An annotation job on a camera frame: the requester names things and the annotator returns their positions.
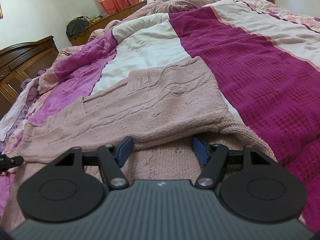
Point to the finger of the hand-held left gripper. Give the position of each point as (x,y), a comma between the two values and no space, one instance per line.
(13,161)

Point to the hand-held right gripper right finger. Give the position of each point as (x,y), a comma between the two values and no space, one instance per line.
(200,150)

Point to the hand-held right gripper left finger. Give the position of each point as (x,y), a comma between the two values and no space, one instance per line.
(125,147)

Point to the pink knit sweater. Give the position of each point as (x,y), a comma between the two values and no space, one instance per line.
(155,100)

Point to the dark clothes pile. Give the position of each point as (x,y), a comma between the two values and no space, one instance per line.
(77,28)

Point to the colourful folded clothes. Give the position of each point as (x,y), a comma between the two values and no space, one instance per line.
(95,19)

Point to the lilac crumpled pillow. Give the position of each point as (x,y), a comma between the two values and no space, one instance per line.
(12,115)

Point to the purple and white patchwork quilt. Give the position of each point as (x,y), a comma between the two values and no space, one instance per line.
(250,80)

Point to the dark wooden headboard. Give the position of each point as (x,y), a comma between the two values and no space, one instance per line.
(22,60)

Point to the wooden headboard ledge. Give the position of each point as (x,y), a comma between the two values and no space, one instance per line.
(120,13)

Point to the wall picture frame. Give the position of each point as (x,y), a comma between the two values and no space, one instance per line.
(1,11)

